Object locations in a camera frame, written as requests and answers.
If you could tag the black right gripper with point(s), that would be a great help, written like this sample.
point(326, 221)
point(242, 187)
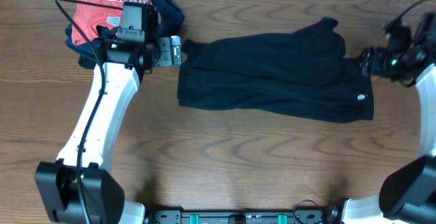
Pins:
point(372, 62)

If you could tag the navy folded garment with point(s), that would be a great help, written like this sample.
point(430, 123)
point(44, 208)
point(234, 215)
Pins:
point(171, 20)

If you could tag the orange printed t-shirt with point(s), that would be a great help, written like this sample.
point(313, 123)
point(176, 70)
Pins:
point(91, 14)

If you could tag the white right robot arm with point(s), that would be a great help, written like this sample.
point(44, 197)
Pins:
point(407, 195)

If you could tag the black t-shirt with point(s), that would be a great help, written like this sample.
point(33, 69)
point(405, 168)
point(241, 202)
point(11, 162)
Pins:
point(304, 74)

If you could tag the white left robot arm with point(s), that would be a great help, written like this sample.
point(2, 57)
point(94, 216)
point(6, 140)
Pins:
point(78, 186)

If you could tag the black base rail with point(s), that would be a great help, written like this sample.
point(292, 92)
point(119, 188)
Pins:
point(305, 212)

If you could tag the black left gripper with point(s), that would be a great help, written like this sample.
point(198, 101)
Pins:
point(167, 58)

